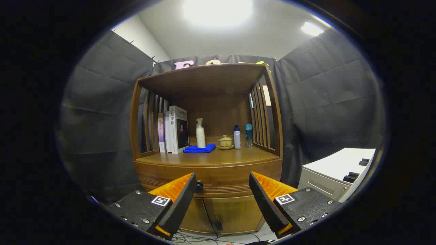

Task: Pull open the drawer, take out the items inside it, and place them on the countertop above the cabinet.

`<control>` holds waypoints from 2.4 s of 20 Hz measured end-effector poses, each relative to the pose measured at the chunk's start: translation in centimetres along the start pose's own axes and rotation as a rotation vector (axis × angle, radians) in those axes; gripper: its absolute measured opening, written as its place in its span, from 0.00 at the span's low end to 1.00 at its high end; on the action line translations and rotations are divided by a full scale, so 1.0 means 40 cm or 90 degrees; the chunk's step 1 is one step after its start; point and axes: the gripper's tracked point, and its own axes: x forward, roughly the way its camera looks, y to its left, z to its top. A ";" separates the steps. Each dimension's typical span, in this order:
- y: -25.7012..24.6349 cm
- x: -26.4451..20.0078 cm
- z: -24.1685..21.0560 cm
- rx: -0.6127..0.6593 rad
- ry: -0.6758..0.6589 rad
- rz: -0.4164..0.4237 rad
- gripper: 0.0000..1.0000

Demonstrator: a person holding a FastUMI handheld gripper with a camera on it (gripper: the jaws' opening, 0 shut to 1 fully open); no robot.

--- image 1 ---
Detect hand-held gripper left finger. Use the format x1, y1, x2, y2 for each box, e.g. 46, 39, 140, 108
108, 172, 198, 241

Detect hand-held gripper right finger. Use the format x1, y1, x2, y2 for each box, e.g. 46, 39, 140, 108
249, 171, 342, 239

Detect wooden cabinet door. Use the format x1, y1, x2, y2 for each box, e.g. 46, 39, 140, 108
209, 196, 266, 234
180, 197, 217, 234

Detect wooden countertop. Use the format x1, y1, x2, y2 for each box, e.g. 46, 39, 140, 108
136, 136, 280, 167

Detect wooden cabinet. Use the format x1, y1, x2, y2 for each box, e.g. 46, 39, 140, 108
129, 62, 283, 235

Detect blue folded cloth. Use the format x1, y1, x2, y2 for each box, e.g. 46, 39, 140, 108
183, 143, 216, 153

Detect white pump bottle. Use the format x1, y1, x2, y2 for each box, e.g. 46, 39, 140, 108
196, 118, 206, 148

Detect thin white book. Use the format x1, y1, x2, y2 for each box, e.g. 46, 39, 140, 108
165, 111, 171, 153

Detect purple book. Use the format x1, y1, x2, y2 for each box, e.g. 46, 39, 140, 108
158, 113, 166, 153

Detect white grey printer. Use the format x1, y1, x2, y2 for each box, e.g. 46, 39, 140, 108
298, 147, 376, 203

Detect black backdrop cloth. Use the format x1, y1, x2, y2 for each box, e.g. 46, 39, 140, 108
56, 29, 387, 205

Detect small ceiling light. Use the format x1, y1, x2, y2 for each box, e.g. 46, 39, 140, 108
301, 22, 324, 36

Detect large ceiling light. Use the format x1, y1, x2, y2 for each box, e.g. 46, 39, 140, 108
183, 0, 253, 28

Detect black floor cables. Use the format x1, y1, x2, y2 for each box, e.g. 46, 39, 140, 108
170, 230, 269, 245

